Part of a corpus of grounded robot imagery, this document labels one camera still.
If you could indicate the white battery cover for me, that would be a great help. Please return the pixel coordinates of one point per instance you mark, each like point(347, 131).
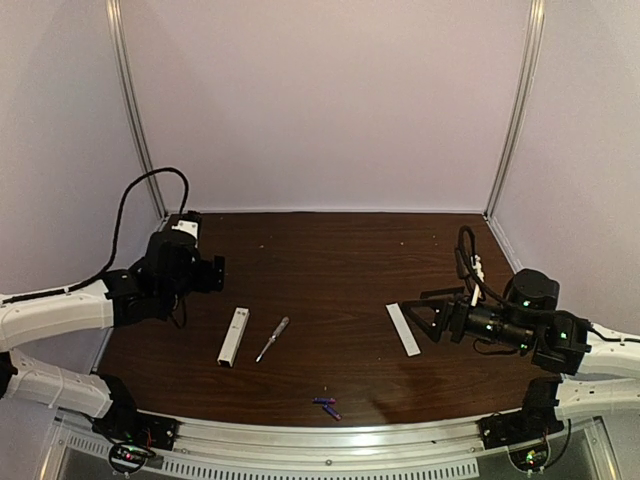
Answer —
point(403, 330)

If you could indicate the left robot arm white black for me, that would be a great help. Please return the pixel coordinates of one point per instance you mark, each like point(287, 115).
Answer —
point(149, 290)

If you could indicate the aluminium frame post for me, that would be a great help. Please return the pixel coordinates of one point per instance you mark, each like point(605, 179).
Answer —
point(529, 61)
point(123, 67)

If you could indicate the clear handle screwdriver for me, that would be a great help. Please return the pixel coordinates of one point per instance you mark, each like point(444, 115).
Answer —
point(284, 322)

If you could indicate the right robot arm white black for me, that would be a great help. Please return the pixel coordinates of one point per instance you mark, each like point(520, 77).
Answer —
point(591, 370)

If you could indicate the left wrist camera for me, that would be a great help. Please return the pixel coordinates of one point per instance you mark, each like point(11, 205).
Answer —
point(189, 223)

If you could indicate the purple battery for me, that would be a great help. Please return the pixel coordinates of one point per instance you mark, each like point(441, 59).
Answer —
point(328, 408)
point(323, 401)

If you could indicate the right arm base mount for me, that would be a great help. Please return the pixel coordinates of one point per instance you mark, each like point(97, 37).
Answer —
point(520, 425)

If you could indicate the front aluminium rail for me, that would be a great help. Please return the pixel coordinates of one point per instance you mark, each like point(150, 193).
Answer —
point(215, 450)

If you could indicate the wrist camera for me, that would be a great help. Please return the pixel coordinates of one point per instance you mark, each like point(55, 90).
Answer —
point(189, 223)
point(470, 270)

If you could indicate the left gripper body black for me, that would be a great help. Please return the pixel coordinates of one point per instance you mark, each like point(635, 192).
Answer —
point(216, 273)

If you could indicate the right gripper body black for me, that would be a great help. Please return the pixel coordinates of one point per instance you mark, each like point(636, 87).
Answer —
point(454, 320)

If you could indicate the white remote control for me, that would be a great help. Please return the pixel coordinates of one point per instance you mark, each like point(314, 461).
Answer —
point(230, 346)

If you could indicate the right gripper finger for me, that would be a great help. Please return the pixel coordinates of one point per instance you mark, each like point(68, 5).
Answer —
point(450, 291)
point(430, 316)

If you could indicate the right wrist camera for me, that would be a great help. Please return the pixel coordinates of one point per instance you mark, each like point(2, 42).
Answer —
point(470, 270)

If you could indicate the left aluminium frame post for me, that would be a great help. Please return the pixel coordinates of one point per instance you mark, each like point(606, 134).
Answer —
point(123, 67)

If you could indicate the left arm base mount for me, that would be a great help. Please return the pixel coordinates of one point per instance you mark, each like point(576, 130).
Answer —
point(124, 422)

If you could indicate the right aluminium frame post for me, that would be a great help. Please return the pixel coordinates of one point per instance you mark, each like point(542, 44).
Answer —
point(529, 61)

